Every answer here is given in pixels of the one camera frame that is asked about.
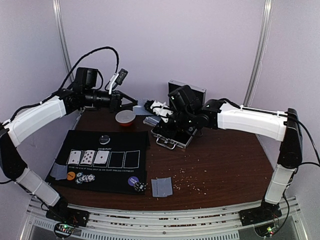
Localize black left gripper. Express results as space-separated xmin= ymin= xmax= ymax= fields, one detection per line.
xmin=83 ymin=88 xmax=137 ymax=113

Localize boxed deck of cards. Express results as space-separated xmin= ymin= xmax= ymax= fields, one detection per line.
xmin=142 ymin=116 xmax=162 ymax=127

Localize clear acrylic dealer button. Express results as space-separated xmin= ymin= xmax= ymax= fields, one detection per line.
xmin=99 ymin=135 xmax=111 ymax=145

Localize face-up community card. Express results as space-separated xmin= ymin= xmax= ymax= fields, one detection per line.
xmin=67 ymin=150 xmax=82 ymax=165
xmin=79 ymin=150 xmax=96 ymax=166
xmin=93 ymin=150 xmax=110 ymax=165

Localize blue small blind button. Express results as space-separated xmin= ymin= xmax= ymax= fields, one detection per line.
xmin=127 ymin=176 xmax=139 ymax=187

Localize dealt card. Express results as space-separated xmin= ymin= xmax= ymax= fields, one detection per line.
xmin=151 ymin=179 xmax=163 ymax=198

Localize black poker chip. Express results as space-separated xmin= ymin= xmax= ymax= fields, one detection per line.
xmin=133 ymin=182 xmax=146 ymax=193

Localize white blue chips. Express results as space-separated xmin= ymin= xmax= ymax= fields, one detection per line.
xmin=75 ymin=172 xmax=96 ymax=185

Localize orange big blind button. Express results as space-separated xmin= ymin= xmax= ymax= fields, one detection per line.
xmin=66 ymin=171 xmax=76 ymax=181

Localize dealt cards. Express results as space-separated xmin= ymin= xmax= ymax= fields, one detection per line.
xmin=50 ymin=163 xmax=68 ymax=181

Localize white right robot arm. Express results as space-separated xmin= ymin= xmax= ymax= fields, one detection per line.
xmin=150 ymin=85 xmax=303 ymax=221

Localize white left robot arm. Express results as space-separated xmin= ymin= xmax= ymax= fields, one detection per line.
xmin=0 ymin=89 xmax=138 ymax=222

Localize aluminium poker chip case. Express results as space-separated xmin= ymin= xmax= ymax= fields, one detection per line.
xmin=151 ymin=80 xmax=207 ymax=150

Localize orange bowl white inside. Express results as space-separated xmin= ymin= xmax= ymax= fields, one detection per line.
xmin=115 ymin=110 xmax=136 ymax=127

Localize black poker table mat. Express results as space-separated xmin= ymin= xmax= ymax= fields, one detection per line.
xmin=45 ymin=130 xmax=150 ymax=195

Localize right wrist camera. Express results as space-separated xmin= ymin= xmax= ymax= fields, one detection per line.
xmin=144 ymin=100 xmax=174 ymax=123

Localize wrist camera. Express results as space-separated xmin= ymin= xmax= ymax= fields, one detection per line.
xmin=144 ymin=100 xmax=174 ymax=123
xmin=104 ymin=68 xmax=129 ymax=95

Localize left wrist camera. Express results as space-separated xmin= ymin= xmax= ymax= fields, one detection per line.
xmin=104 ymin=68 xmax=129 ymax=95

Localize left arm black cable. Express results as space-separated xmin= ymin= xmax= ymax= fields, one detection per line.
xmin=0 ymin=46 xmax=121 ymax=185

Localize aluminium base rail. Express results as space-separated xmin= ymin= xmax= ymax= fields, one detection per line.
xmin=18 ymin=197 xmax=310 ymax=240

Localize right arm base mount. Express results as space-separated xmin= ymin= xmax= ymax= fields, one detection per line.
xmin=239 ymin=205 xmax=282 ymax=226

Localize left aluminium frame post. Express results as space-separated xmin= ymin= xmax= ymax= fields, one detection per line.
xmin=51 ymin=0 xmax=72 ymax=73

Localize aluminium frame post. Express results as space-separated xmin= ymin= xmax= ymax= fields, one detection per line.
xmin=51 ymin=0 xmax=72 ymax=73
xmin=243 ymin=0 xmax=274 ymax=106

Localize right aluminium frame post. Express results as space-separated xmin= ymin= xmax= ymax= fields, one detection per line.
xmin=243 ymin=0 xmax=274 ymax=106

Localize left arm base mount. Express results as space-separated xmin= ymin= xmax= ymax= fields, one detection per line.
xmin=45 ymin=207 xmax=90 ymax=227

